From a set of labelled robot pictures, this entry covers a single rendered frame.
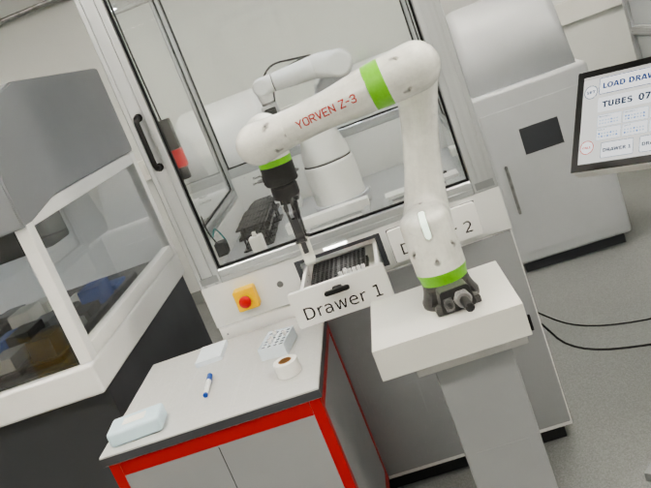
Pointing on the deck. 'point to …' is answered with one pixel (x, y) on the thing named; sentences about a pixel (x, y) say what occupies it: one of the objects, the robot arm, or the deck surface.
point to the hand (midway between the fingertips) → (306, 251)
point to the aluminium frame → (452, 85)
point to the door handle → (146, 143)
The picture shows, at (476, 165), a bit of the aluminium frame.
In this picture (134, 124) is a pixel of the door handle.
